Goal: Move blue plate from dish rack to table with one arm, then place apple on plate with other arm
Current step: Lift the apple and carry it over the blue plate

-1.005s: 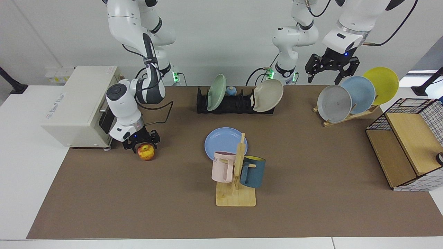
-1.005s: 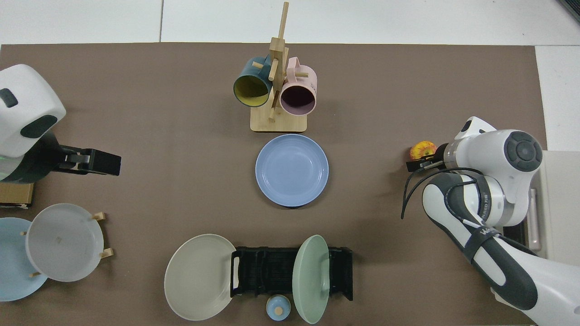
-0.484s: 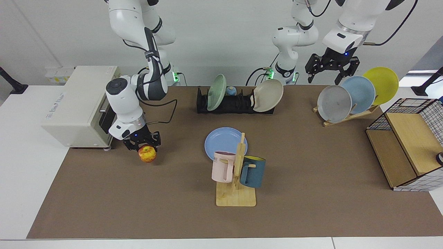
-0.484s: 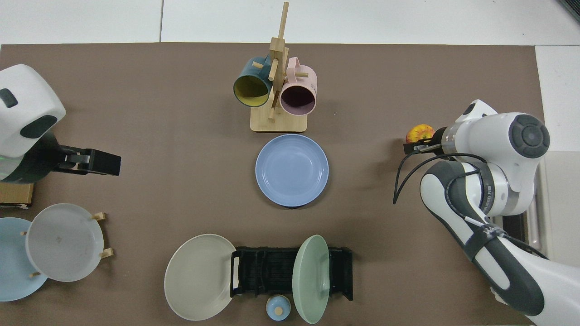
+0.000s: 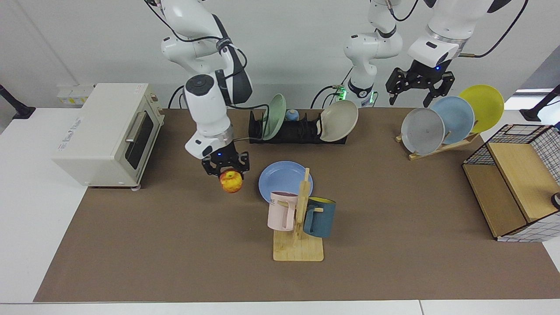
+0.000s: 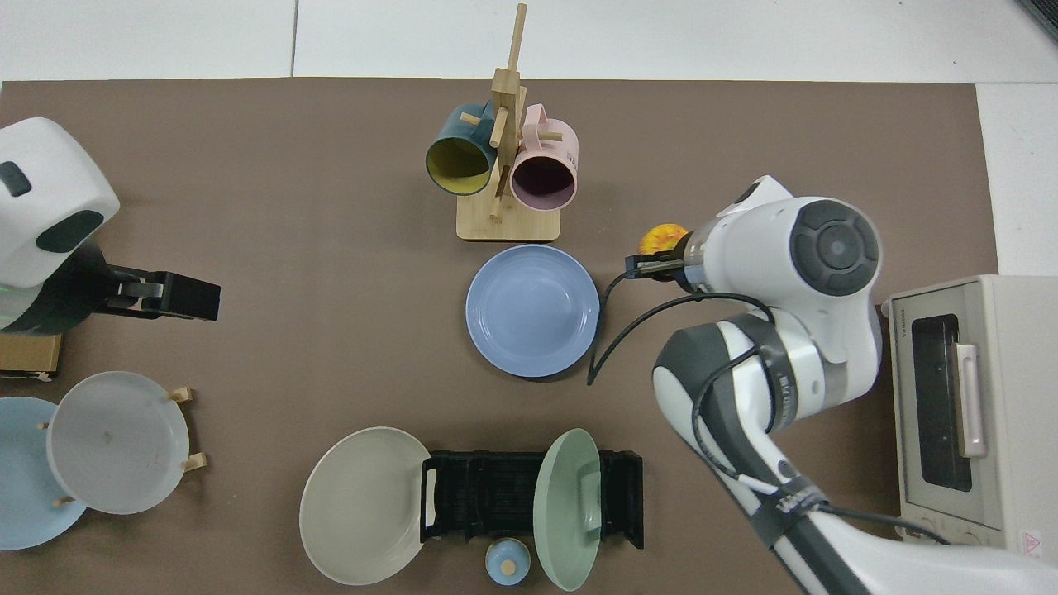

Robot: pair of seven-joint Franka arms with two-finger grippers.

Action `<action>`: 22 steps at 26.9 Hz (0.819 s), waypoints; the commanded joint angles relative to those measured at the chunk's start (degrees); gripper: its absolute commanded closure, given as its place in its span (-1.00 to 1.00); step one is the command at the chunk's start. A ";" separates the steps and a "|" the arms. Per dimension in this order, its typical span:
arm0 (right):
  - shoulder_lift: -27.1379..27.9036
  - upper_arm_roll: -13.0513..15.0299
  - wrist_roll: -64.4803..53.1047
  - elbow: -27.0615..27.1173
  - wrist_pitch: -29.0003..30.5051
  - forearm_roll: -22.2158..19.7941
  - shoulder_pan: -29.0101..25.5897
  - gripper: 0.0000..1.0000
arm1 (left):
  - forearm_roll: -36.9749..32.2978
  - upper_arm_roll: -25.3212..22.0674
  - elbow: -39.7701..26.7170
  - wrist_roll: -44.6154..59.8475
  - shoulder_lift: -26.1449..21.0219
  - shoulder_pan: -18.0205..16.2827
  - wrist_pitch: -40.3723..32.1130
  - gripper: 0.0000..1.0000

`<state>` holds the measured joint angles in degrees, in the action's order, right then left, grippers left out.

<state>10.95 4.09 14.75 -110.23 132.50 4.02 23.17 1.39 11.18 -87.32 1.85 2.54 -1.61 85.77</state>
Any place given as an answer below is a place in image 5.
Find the red yellow apple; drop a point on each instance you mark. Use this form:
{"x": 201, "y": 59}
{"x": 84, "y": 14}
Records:
{"x": 232, "y": 183}

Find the light blue plate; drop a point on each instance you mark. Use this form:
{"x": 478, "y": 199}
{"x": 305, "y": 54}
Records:
{"x": 457, "y": 116}

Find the grey plate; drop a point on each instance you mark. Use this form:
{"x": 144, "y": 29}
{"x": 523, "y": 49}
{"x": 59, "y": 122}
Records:
{"x": 422, "y": 131}

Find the wooden plate rack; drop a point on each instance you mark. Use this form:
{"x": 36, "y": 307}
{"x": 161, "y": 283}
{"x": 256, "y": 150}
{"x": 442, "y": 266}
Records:
{"x": 433, "y": 151}

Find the yellow plate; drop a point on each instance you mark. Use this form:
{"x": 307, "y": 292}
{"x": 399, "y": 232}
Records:
{"x": 483, "y": 105}

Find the beige plate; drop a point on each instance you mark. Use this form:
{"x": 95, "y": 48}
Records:
{"x": 339, "y": 120}

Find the black dish rack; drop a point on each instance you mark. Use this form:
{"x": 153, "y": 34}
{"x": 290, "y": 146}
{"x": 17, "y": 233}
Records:
{"x": 288, "y": 131}

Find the green plate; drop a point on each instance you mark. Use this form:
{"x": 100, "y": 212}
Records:
{"x": 275, "y": 118}

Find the pink mug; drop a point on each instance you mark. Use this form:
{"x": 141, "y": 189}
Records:
{"x": 278, "y": 214}

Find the small blue round thing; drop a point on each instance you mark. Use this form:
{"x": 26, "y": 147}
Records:
{"x": 292, "y": 115}

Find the brown table cloth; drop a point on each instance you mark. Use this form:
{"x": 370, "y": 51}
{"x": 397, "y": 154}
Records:
{"x": 175, "y": 253}

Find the dark blue mug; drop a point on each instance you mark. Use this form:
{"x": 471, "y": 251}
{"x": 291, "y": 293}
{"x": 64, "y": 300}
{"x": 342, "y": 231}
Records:
{"x": 323, "y": 218}

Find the wooden cup stand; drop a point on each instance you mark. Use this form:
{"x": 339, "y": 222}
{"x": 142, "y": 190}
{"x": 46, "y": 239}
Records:
{"x": 302, "y": 251}

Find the black clamp stand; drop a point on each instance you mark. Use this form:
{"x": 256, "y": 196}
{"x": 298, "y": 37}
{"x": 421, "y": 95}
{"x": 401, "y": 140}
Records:
{"x": 531, "y": 114}
{"x": 22, "y": 111}

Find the pale toaster oven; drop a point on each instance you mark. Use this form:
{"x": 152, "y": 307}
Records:
{"x": 96, "y": 148}

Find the white socket box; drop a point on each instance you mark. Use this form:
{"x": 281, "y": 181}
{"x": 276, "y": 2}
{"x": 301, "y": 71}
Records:
{"x": 74, "y": 94}

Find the black round object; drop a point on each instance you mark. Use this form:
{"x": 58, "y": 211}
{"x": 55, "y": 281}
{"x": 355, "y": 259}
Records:
{"x": 556, "y": 201}

